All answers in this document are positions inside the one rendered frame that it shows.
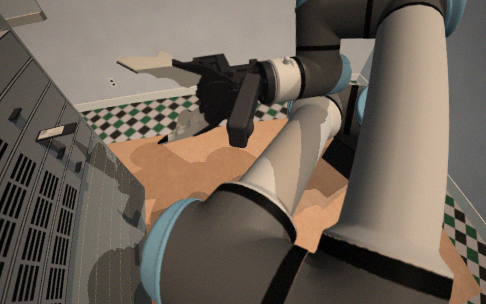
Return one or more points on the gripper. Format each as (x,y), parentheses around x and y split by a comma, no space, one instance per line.
(217,96)

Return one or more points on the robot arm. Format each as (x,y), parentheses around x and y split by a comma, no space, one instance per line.
(236,247)

